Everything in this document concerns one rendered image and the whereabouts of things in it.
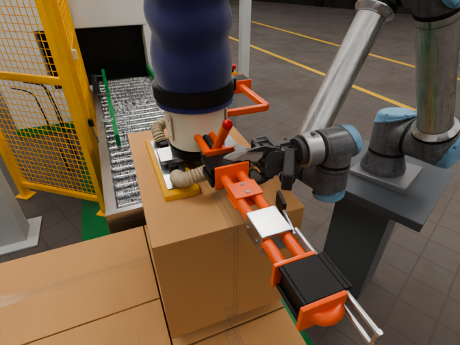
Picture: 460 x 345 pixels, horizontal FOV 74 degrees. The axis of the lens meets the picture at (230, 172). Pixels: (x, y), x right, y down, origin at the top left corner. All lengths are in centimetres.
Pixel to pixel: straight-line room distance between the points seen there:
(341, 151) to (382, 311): 129
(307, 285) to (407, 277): 174
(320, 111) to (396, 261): 147
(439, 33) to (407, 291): 147
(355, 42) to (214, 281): 78
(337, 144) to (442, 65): 44
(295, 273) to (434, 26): 78
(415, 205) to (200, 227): 94
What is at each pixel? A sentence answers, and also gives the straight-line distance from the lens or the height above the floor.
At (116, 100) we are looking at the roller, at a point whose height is 55.
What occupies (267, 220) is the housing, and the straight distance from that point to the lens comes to 56.
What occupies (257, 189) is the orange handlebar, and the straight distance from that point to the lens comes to 63.
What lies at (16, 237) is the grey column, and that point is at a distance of 248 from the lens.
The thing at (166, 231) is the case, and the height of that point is 101.
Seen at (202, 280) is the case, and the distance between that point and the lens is 86.
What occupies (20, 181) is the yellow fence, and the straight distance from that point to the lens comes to 286.
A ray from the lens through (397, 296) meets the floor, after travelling 207.
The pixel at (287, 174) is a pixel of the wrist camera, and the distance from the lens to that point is 67.
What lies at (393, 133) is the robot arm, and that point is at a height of 98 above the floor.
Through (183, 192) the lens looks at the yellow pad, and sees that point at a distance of 83.
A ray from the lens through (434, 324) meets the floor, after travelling 205.
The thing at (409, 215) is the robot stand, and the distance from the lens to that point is 135.
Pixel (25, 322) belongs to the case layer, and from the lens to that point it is 133.
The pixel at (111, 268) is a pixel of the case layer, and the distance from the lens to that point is 135.
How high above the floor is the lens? 154
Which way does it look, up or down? 34 degrees down
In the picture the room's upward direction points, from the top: straight up
